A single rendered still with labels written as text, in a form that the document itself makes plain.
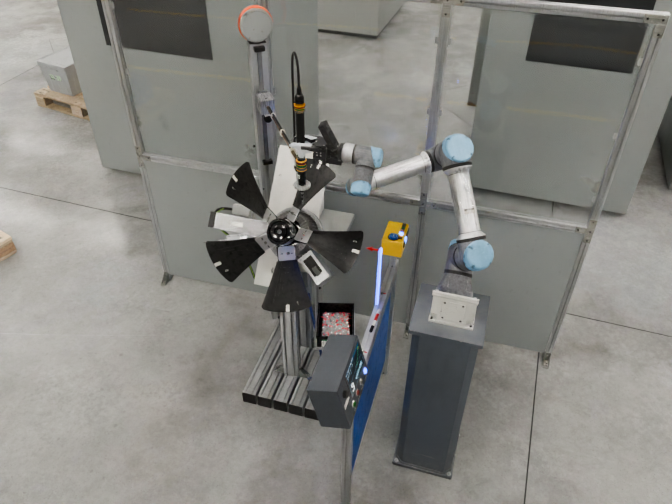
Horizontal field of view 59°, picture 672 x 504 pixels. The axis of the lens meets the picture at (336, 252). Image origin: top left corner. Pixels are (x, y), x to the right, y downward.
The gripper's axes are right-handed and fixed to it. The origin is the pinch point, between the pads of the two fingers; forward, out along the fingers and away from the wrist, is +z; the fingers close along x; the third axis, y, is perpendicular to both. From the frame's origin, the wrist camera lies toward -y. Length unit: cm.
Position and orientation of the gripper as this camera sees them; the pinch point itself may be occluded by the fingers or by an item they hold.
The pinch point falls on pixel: (294, 140)
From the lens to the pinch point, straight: 240.2
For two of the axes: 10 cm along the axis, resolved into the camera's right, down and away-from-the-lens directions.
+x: 2.8, -6.0, 7.5
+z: -9.6, -1.8, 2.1
